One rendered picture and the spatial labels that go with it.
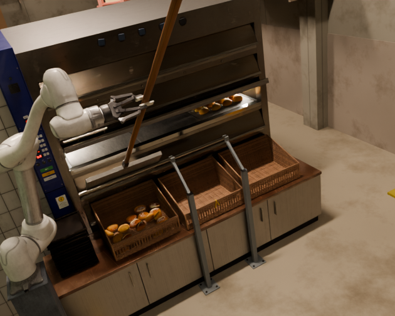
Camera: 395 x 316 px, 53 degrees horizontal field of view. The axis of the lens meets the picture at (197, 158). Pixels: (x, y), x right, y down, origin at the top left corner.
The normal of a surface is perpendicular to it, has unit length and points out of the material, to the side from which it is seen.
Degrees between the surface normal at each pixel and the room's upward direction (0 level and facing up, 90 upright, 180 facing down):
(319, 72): 90
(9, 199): 90
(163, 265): 90
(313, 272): 0
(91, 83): 70
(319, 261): 0
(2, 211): 90
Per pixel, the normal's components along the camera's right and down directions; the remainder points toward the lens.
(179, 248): 0.47, 0.35
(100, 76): 0.39, 0.03
